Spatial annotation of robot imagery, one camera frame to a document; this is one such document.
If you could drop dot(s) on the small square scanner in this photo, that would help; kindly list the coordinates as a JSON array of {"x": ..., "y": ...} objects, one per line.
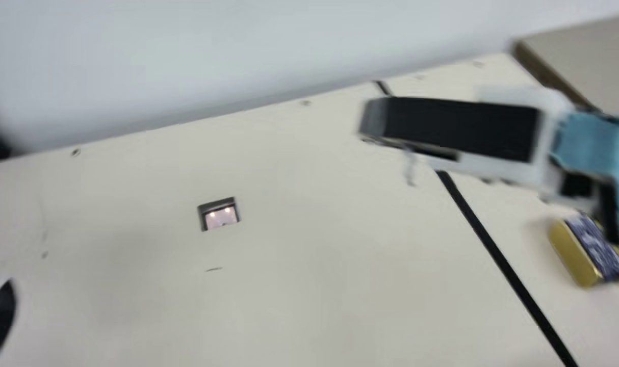
[{"x": 218, "y": 215}]

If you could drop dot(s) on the black strip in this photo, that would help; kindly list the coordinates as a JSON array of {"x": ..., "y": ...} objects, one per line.
[{"x": 498, "y": 257}]

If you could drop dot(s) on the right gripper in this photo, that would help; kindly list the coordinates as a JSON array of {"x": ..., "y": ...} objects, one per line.
[{"x": 600, "y": 148}]

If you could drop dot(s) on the rectangular tin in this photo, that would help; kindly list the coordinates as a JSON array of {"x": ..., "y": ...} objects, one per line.
[{"x": 587, "y": 255}]

